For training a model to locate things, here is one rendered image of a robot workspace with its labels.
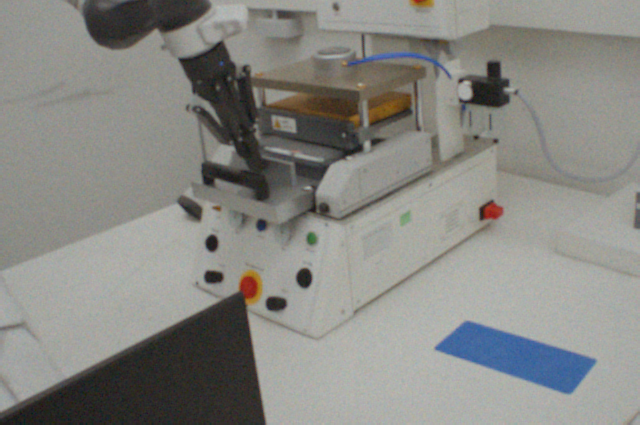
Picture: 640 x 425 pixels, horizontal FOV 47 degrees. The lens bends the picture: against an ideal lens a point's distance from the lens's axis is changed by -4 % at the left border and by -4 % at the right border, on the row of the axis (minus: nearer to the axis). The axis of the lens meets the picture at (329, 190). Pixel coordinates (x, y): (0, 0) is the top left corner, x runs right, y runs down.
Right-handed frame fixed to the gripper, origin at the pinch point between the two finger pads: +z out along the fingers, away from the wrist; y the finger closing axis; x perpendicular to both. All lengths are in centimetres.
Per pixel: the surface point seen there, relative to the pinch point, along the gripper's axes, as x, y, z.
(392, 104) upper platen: 9.7, -24.6, 6.0
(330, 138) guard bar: 6.8, -11.3, 4.2
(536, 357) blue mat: 47, 0, 29
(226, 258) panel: -7.7, 9.6, 18.3
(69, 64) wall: -139, -34, 16
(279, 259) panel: 5.4, 7.1, 16.2
